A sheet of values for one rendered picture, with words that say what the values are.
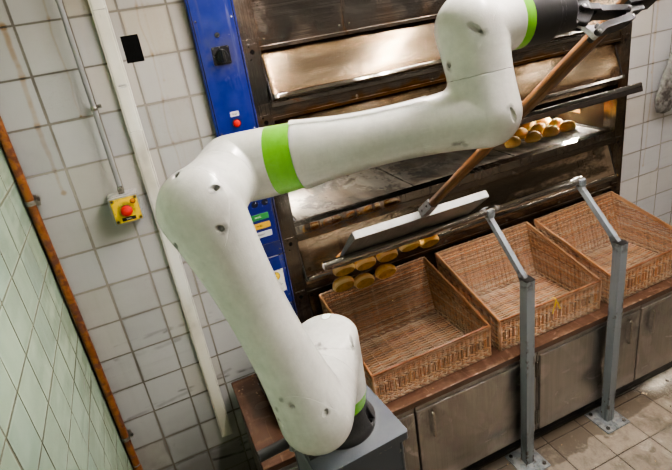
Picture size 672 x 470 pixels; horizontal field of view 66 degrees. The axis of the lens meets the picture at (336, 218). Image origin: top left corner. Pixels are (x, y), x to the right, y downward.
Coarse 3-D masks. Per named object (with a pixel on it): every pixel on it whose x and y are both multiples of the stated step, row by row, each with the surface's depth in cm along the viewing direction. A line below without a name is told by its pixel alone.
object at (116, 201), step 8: (128, 192) 181; (136, 192) 180; (112, 200) 177; (120, 200) 178; (128, 200) 179; (136, 200) 180; (112, 208) 178; (120, 208) 179; (136, 208) 181; (120, 216) 180; (128, 216) 181; (136, 216) 182; (144, 216) 184; (120, 224) 181
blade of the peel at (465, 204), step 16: (480, 192) 189; (448, 208) 184; (464, 208) 192; (384, 224) 176; (400, 224) 178; (416, 224) 187; (432, 224) 197; (352, 240) 174; (368, 240) 181; (384, 240) 191; (416, 240) 215; (368, 256) 208
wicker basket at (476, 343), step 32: (352, 288) 232; (416, 288) 244; (448, 288) 231; (384, 320) 238; (416, 320) 243; (448, 320) 239; (480, 320) 213; (416, 352) 222; (448, 352) 204; (480, 352) 212; (384, 384) 196; (416, 384) 202
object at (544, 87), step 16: (624, 0) 90; (576, 48) 102; (592, 48) 101; (560, 64) 107; (576, 64) 105; (544, 80) 112; (560, 80) 110; (528, 96) 118; (544, 96) 115; (528, 112) 121; (480, 160) 143; (464, 176) 152; (448, 192) 162
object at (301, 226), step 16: (560, 144) 264; (576, 144) 264; (512, 160) 252; (528, 160) 255; (448, 176) 245; (480, 176) 246; (400, 192) 235; (416, 192) 235; (432, 192) 238; (352, 208) 225; (368, 208) 227; (304, 224) 217; (320, 224) 220
